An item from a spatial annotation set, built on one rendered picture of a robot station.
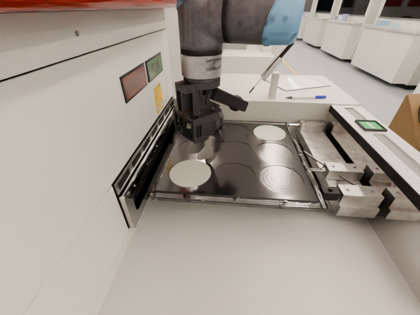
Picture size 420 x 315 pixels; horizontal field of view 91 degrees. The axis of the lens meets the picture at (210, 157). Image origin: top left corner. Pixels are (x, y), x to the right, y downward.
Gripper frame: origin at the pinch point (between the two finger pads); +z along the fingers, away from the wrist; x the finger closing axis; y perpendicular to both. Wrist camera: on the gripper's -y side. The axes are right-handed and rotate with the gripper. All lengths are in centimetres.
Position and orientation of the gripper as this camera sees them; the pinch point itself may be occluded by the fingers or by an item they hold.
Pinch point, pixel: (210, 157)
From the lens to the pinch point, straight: 52.7
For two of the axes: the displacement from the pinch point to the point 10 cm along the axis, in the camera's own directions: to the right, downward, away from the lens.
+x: 6.6, 4.4, -6.0
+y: -7.5, 3.9, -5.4
